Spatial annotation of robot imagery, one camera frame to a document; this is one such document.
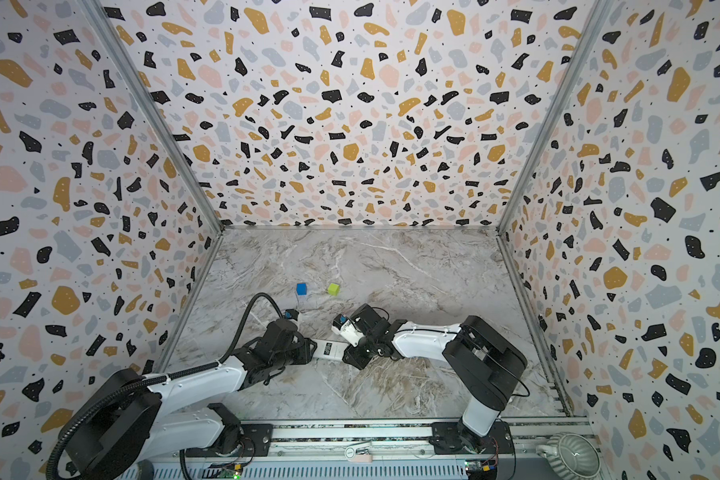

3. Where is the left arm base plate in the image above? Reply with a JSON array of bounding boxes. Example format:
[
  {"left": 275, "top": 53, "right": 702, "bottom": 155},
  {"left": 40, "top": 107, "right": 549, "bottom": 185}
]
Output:
[{"left": 185, "top": 423, "right": 274, "bottom": 461}]

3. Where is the white red remote control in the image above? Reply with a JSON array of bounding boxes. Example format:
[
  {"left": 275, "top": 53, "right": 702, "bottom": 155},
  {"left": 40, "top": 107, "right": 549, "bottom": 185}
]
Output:
[{"left": 313, "top": 340, "right": 349, "bottom": 362}]

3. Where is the white ribbed fan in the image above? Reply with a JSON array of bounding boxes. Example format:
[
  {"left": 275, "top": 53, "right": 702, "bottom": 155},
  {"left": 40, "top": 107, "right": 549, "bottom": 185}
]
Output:
[{"left": 536, "top": 433, "right": 601, "bottom": 479}]

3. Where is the black corrugated cable conduit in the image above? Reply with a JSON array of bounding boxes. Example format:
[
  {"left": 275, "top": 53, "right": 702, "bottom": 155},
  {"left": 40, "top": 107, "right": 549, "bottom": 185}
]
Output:
[{"left": 44, "top": 292, "right": 289, "bottom": 480}]

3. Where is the aluminium mounting rail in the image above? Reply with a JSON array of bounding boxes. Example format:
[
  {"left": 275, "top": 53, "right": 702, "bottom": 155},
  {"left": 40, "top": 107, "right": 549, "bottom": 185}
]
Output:
[{"left": 92, "top": 416, "right": 595, "bottom": 480}]

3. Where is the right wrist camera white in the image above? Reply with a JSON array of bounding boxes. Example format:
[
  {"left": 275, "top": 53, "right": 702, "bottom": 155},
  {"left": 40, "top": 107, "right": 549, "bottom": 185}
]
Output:
[{"left": 331, "top": 314, "right": 364, "bottom": 347}]

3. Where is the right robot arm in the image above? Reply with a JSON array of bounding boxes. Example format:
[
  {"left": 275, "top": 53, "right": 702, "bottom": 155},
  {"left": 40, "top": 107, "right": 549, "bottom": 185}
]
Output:
[{"left": 332, "top": 304, "right": 528, "bottom": 455}]

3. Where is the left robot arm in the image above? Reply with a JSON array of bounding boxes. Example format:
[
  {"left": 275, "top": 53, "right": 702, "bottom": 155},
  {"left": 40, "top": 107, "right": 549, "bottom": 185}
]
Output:
[{"left": 45, "top": 318, "right": 318, "bottom": 479}]

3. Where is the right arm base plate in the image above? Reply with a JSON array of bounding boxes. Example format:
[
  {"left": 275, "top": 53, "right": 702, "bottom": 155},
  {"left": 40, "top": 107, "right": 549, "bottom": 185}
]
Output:
[{"left": 428, "top": 420, "right": 514, "bottom": 455}]

